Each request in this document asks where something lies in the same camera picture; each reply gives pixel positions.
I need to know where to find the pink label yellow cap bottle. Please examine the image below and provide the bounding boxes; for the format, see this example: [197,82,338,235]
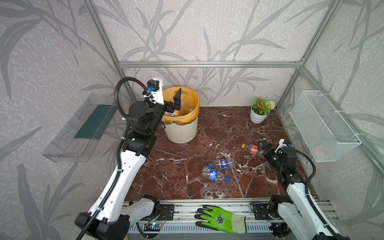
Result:
[242,144,261,156]

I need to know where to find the Pepsi bottle blue cap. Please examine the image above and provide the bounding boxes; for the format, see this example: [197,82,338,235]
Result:
[208,158,236,171]

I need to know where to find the crushed bottle blue label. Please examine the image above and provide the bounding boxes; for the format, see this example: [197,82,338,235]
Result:
[202,166,230,183]

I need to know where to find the orange Fanta bottle front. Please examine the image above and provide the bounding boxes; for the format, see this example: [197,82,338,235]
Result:
[171,109,185,117]

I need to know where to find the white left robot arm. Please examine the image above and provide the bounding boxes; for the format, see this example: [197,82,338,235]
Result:
[75,101,180,240]

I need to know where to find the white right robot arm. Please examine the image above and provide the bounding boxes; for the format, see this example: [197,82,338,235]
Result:
[195,139,350,240]

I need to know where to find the yellow plastic bin liner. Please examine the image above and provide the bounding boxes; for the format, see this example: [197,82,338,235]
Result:
[162,87,200,125]

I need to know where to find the white ribbed trash bin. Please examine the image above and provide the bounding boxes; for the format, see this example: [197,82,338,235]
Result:
[165,118,199,144]

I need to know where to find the potted plant red flowers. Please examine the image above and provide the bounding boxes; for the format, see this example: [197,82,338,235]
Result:
[250,98,276,124]

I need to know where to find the green black work glove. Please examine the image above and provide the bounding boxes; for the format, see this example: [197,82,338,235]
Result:
[195,205,247,234]

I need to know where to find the green circuit board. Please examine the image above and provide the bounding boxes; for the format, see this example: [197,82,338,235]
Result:
[144,222,163,232]

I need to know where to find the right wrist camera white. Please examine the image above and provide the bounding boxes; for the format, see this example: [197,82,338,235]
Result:
[276,139,293,151]

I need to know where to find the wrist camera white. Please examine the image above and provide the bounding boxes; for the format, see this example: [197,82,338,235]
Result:
[276,139,293,151]
[143,78,165,106]

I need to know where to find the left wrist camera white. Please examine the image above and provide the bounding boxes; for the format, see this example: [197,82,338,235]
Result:
[143,78,165,106]

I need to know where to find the white wire mesh basket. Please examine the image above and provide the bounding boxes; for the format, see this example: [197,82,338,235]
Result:
[290,90,362,163]

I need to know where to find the clear acrylic wall shelf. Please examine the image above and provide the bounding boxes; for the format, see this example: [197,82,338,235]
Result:
[42,94,117,163]

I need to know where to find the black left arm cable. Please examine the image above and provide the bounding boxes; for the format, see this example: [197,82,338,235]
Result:
[74,77,149,240]

